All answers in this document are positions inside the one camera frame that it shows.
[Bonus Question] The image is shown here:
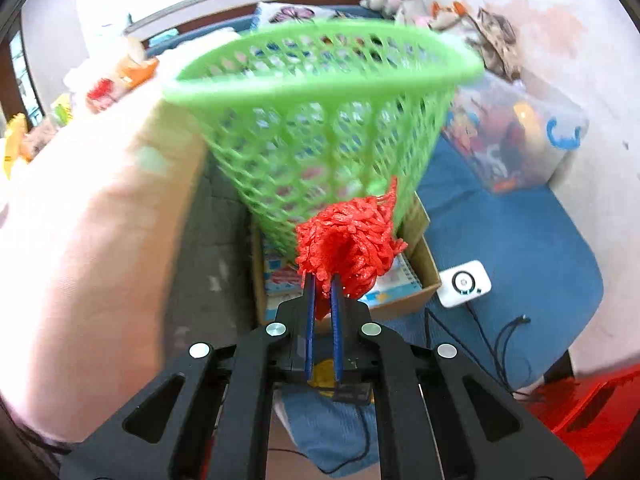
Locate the clear plastic toy bin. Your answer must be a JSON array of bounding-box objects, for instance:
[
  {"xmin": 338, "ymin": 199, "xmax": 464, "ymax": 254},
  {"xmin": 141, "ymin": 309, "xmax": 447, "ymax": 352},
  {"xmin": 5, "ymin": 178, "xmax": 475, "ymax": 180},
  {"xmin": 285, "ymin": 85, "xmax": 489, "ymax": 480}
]
[{"xmin": 442, "ymin": 70, "xmax": 589, "ymax": 194}]

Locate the grey plush toy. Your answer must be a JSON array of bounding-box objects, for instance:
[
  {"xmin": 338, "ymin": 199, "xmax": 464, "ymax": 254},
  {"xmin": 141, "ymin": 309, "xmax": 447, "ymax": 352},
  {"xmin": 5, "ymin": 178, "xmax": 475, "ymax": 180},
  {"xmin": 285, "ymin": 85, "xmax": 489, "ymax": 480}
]
[{"xmin": 359, "ymin": 0, "xmax": 400, "ymax": 18}]

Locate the pink blanket with letters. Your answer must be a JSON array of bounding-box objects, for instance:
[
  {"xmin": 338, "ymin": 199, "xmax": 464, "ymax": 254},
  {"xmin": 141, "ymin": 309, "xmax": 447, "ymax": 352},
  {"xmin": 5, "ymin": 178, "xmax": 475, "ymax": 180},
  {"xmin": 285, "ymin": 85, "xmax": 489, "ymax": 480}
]
[{"xmin": 1, "ymin": 27, "xmax": 235, "ymax": 443}]

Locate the crumpled white red tissue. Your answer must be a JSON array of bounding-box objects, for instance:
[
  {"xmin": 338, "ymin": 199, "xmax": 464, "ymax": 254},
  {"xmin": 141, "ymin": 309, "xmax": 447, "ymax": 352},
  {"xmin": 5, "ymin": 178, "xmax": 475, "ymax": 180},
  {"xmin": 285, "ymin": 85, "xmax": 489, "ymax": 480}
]
[{"xmin": 86, "ymin": 78, "xmax": 122, "ymax": 114}]

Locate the butterfly print pillow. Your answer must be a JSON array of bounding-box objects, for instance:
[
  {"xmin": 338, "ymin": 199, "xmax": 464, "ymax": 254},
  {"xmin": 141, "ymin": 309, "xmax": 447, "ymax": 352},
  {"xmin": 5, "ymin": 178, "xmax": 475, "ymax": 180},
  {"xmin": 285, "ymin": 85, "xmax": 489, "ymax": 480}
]
[{"xmin": 252, "ymin": 2, "xmax": 352, "ymax": 29}]

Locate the cow plush toy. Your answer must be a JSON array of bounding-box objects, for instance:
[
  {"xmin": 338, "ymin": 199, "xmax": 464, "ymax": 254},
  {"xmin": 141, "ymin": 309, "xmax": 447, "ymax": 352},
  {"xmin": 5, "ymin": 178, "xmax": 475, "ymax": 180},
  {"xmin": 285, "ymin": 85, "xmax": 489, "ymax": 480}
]
[{"xmin": 395, "ymin": 0, "xmax": 430, "ymax": 26}]

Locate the orange fruit peel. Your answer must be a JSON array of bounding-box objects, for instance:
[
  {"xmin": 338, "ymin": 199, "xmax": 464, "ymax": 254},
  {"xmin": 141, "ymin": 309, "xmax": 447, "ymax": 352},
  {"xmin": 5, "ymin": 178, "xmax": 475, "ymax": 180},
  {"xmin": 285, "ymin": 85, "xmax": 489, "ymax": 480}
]
[{"xmin": 116, "ymin": 56, "xmax": 160, "ymax": 89}]

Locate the white small device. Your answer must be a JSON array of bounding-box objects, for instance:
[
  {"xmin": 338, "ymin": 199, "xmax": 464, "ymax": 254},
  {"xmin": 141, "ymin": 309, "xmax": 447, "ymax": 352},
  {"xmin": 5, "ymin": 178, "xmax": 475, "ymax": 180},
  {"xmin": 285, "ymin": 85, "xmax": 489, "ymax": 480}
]
[{"xmin": 436, "ymin": 260, "xmax": 492, "ymax": 309}]

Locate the red plastic stool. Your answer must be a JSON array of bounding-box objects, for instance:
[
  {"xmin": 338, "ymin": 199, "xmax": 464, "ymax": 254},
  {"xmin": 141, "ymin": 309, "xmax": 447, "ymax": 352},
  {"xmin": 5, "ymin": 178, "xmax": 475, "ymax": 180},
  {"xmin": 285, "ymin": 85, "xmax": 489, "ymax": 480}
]
[{"xmin": 527, "ymin": 365, "xmax": 639, "ymax": 474}]

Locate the cardboard box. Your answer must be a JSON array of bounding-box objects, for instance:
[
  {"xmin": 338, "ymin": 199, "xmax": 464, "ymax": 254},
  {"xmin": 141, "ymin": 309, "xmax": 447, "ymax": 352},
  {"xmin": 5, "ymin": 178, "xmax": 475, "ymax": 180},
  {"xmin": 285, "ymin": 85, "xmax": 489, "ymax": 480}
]
[{"xmin": 250, "ymin": 196, "xmax": 440, "ymax": 325}]

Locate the red mesh net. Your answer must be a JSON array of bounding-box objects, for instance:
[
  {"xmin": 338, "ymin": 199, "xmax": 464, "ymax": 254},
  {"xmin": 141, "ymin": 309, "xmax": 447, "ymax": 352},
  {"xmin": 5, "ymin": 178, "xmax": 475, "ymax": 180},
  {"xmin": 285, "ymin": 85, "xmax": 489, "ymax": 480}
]
[{"xmin": 295, "ymin": 178, "xmax": 406, "ymax": 321}]

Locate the orange fox plush toy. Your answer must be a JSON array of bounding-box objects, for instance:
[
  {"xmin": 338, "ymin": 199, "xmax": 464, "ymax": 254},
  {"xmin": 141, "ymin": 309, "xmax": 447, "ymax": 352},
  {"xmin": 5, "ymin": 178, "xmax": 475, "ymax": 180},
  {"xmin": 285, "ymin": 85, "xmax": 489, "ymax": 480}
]
[{"xmin": 428, "ymin": 1, "xmax": 468, "ymax": 32}]

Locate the green plastic mesh basket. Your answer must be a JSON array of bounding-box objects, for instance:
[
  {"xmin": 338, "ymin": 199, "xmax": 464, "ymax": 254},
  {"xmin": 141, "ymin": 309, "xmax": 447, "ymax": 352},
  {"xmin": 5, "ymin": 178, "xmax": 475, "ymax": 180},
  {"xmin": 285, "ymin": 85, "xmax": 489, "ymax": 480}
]
[{"xmin": 165, "ymin": 18, "xmax": 484, "ymax": 256}]

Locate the black cable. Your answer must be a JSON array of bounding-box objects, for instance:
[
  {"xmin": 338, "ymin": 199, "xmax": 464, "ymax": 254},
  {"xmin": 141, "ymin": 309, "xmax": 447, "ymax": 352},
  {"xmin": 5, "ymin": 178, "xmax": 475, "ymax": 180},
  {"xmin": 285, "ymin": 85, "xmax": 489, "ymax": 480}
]
[{"xmin": 422, "ymin": 303, "xmax": 547, "ymax": 403}]

